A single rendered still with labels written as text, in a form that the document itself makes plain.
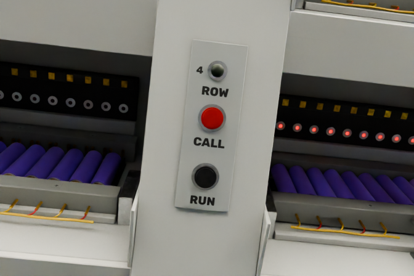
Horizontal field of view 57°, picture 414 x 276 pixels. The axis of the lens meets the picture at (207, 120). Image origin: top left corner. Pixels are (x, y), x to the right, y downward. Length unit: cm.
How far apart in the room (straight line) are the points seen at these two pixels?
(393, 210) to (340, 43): 18
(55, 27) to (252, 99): 15
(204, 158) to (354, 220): 18
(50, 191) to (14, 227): 4
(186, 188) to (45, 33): 15
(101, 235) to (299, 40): 22
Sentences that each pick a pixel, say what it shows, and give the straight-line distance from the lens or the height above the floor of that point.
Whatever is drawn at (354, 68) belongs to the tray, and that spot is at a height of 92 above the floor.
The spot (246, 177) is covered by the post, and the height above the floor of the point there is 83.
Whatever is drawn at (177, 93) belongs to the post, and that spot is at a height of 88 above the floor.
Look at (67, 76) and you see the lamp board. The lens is 46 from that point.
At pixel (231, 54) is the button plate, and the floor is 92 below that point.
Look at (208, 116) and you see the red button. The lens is 27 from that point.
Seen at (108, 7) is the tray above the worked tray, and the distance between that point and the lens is 29.
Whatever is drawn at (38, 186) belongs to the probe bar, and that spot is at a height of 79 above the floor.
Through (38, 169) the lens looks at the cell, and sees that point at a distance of 40.
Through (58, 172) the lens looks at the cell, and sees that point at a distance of 39.
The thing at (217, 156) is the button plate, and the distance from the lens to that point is 28.
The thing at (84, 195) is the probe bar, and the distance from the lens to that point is 35.
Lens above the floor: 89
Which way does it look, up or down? 5 degrees down
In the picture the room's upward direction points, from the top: 7 degrees clockwise
